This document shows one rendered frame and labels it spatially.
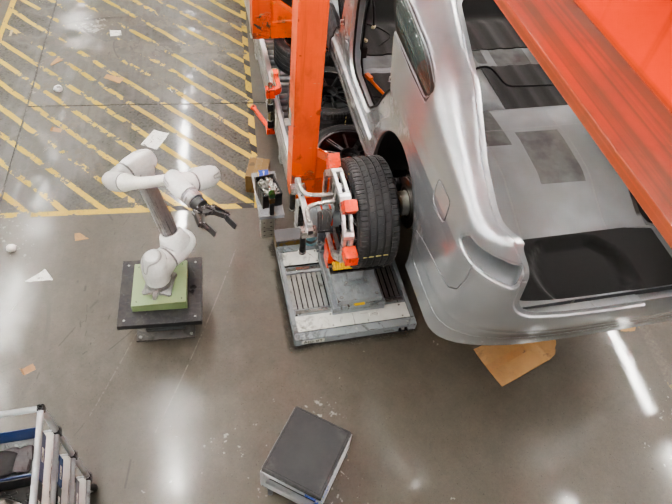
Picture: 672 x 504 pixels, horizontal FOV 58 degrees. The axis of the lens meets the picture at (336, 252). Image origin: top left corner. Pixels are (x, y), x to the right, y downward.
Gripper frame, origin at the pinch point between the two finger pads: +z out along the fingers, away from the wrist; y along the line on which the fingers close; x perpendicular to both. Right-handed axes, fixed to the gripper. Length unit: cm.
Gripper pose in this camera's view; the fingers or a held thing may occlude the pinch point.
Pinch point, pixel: (224, 229)
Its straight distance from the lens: 286.5
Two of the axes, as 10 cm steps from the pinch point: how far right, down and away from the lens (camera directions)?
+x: 4.2, -7.1, -5.6
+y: -5.6, 2.8, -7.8
